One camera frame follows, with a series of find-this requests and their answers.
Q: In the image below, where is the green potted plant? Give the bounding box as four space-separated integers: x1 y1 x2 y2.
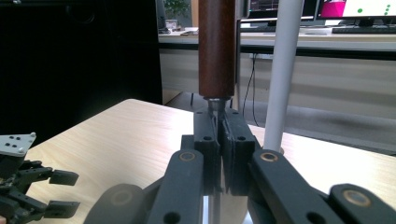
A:
163 0 191 19

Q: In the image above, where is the steel ladle with brown handle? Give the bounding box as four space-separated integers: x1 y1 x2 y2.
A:
197 0 237 224

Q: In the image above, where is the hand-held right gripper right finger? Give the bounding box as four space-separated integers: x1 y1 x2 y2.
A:
219 106 262 197

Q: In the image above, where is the dark computer monitor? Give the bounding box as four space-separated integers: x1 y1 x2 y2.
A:
247 0 319 21

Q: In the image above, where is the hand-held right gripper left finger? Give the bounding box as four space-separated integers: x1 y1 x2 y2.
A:
193 106 223 196

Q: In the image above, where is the bright computer monitor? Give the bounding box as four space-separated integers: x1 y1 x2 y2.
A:
317 0 396 22

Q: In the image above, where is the black hanging wall cable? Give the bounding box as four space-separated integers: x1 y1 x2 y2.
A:
242 53 260 128

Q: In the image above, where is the black keyboard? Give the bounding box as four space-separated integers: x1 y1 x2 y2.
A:
331 25 396 35

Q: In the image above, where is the beige office desk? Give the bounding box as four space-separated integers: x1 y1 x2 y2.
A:
158 28 396 120

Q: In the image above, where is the white rack stand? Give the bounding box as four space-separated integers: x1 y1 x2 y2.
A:
262 0 305 155

